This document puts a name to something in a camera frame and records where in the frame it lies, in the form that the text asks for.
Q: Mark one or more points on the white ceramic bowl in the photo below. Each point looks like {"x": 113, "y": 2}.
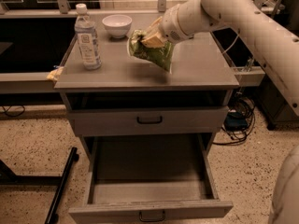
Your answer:
{"x": 117, "y": 25}

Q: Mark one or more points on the open grey middle drawer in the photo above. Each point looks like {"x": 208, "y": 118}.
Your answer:
{"x": 129, "y": 174}

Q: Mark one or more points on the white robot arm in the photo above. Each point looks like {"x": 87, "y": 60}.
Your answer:
{"x": 274, "y": 47}

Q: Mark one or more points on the closed grey upper drawer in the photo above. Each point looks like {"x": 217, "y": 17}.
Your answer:
{"x": 117, "y": 122}

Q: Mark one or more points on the black drawer handle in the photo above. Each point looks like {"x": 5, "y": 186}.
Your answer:
{"x": 149, "y": 121}
{"x": 151, "y": 216}

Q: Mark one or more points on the green jalapeno chip bag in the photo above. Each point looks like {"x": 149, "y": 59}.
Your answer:
{"x": 159, "y": 56}

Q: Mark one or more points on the black upper drawer handle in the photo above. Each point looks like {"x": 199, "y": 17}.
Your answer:
{"x": 149, "y": 121}

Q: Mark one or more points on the grey metal side rail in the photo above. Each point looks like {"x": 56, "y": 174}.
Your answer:
{"x": 16, "y": 83}

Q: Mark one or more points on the black stand base bar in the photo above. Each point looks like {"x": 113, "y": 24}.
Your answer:
{"x": 52, "y": 216}

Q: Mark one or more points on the dark cabinet at right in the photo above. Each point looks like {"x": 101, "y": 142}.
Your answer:
{"x": 273, "y": 105}

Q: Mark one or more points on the blue box on floor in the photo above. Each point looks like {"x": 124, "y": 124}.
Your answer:
{"x": 235, "y": 122}

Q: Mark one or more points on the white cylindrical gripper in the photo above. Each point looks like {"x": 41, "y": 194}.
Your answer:
{"x": 172, "y": 25}

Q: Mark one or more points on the yellow sponge on rail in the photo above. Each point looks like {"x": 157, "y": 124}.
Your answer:
{"x": 54, "y": 74}

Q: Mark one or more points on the clear plastic water bottle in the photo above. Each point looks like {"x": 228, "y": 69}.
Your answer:
{"x": 87, "y": 38}

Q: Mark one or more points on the grey drawer cabinet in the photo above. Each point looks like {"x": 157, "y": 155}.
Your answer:
{"x": 200, "y": 77}

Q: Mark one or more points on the black middle drawer handle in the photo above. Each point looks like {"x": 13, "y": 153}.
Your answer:
{"x": 151, "y": 216}

